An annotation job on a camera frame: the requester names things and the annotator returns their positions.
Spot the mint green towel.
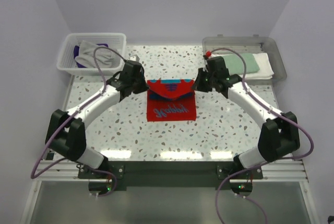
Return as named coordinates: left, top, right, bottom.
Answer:
left=224, top=53, right=261, bottom=75

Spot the white towel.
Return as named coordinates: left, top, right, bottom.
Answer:
left=245, top=53, right=274, bottom=80

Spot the grey towel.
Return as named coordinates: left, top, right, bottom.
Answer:
left=73, top=41, right=123, bottom=68

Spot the white plastic basket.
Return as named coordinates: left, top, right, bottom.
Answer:
left=56, top=33, right=126, bottom=76

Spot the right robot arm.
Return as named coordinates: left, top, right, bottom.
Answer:
left=193, top=57, right=300, bottom=179

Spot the aluminium frame rail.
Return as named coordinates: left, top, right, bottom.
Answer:
left=32, top=140, right=310, bottom=183

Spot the colourful striped towel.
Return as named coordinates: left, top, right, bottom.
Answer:
left=146, top=79, right=197, bottom=122

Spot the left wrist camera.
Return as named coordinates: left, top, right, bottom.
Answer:
left=129, top=55, right=139, bottom=62

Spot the purple towel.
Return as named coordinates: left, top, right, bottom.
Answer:
left=74, top=41, right=112, bottom=68

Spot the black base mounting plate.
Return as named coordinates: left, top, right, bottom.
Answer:
left=77, top=161, right=263, bottom=193

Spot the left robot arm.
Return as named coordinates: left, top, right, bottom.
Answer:
left=45, top=60, right=148, bottom=179

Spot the clear grey plastic bin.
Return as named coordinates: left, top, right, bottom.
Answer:
left=202, top=34, right=288, bottom=86

